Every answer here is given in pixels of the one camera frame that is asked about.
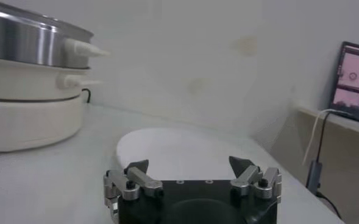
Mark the stainless steel steamer basket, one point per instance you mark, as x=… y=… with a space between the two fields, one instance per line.
x=20 y=42

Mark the laptop showing camera images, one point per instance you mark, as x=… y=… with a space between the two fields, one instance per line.
x=354 y=79

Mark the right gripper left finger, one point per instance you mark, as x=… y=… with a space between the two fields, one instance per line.
x=142 y=179

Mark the white round plate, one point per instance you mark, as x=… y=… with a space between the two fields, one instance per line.
x=182 y=152

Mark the white side desk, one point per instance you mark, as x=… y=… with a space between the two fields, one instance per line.
x=350 y=152

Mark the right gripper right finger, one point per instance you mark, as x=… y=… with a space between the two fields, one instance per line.
x=246 y=176

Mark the cream electric cooking pot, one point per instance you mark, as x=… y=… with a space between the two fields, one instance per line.
x=30 y=121

